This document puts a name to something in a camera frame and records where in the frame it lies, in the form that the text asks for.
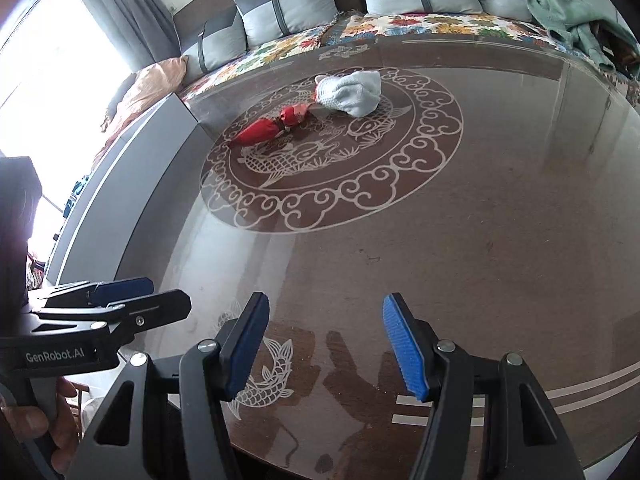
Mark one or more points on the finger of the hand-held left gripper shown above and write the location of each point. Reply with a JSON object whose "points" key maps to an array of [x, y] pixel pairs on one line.
{"points": [[125, 287], [160, 305]]}

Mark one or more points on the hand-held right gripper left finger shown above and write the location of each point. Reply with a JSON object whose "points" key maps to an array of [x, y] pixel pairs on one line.
{"points": [[245, 355]]}

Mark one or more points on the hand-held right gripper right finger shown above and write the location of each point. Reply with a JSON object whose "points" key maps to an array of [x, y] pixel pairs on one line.
{"points": [[407, 355]]}

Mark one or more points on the white cardboard box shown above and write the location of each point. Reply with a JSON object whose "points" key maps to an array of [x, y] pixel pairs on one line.
{"points": [[150, 170]]}

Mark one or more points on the red bundle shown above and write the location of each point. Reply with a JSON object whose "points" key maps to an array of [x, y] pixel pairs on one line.
{"points": [[257, 132]]}

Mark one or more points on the white glove with orange cuff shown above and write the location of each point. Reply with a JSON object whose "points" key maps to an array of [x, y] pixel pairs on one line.
{"points": [[352, 95]]}

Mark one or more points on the person's left hand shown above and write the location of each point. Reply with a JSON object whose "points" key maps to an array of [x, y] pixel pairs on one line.
{"points": [[65, 420]]}

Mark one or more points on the blue bag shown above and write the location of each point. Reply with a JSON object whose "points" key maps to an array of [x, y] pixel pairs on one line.
{"points": [[80, 185]]}

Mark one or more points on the orange pillow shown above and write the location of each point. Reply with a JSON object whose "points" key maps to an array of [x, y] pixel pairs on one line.
{"points": [[155, 90]]}

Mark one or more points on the window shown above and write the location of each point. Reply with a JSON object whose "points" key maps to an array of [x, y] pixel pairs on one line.
{"points": [[50, 85]]}

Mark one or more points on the floral seat cushion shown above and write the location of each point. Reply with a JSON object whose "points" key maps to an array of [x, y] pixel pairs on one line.
{"points": [[270, 50], [450, 22]]}

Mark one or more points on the grey curtain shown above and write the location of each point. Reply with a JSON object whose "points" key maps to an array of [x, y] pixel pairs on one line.
{"points": [[125, 5]]}

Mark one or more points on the dark brown bag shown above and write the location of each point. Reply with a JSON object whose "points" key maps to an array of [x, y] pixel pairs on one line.
{"points": [[622, 50]]}

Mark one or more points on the green cloth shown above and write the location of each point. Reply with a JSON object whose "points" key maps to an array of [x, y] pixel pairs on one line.
{"points": [[565, 15]]}

